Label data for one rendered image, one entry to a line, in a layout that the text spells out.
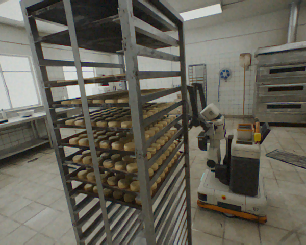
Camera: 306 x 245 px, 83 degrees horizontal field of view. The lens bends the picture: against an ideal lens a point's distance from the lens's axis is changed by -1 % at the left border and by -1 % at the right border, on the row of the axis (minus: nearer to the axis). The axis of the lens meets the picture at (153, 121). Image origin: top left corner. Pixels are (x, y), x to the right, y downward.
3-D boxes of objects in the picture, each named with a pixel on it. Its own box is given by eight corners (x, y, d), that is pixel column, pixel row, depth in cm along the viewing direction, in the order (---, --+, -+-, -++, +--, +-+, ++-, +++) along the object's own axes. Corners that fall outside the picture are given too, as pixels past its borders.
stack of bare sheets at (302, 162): (320, 162, 273) (320, 160, 272) (307, 169, 255) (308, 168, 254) (277, 150, 325) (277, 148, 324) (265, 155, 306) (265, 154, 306)
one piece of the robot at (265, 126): (256, 139, 195) (267, 121, 185) (258, 151, 164) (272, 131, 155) (246, 134, 198) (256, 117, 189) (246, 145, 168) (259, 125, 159)
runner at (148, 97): (178, 90, 115) (177, 86, 114) (182, 90, 114) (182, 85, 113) (123, 108, 59) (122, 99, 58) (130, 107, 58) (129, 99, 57)
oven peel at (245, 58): (237, 119, 554) (239, 53, 529) (237, 119, 558) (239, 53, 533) (248, 119, 541) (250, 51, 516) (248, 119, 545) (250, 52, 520)
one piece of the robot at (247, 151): (255, 179, 215) (259, 114, 195) (258, 209, 168) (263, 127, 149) (226, 174, 231) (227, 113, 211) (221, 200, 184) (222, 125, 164)
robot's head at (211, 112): (221, 111, 197) (212, 101, 199) (219, 115, 179) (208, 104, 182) (211, 119, 205) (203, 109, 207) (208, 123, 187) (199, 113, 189)
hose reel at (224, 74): (231, 101, 577) (231, 67, 551) (231, 102, 562) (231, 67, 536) (218, 101, 595) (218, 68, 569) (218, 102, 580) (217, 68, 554)
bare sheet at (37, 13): (121, 41, 120) (120, 39, 120) (176, 29, 103) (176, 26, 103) (32, 17, 68) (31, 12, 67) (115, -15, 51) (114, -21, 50)
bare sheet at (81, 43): (122, 54, 122) (122, 52, 122) (177, 45, 105) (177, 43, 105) (37, 42, 70) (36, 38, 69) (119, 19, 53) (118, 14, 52)
